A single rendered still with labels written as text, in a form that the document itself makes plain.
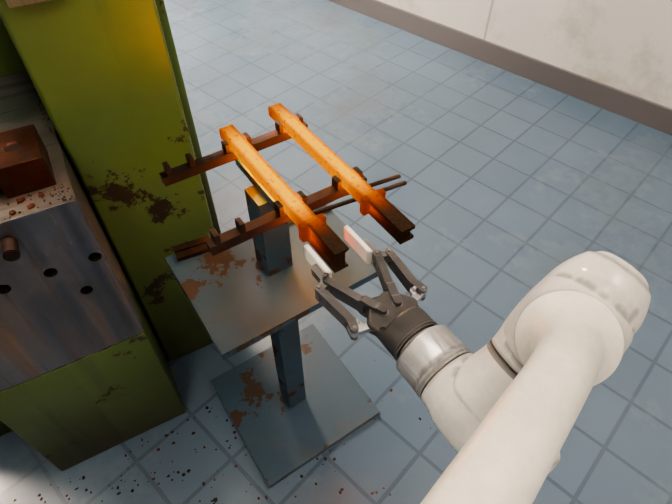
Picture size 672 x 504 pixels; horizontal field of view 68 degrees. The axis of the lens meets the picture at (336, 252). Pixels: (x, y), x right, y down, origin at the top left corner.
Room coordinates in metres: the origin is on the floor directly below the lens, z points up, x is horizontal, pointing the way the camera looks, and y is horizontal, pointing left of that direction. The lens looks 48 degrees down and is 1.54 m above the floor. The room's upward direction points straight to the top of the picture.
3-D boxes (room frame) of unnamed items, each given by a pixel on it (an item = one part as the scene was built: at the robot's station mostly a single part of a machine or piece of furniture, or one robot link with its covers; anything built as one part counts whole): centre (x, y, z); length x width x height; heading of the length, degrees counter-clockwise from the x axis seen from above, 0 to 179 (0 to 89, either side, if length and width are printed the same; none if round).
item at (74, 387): (0.84, 0.78, 0.23); 0.56 x 0.38 x 0.47; 29
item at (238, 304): (0.73, 0.14, 0.67); 0.40 x 0.30 x 0.02; 124
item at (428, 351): (0.34, -0.13, 0.94); 0.09 x 0.06 x 0.09; 124
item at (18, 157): (0.76, 0.59, 0.95); 0.12 x 0.09 x 0.07; 29
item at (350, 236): (0.55, -0.03, 0.94); 0.07 x 0.01 x 0.03; 34
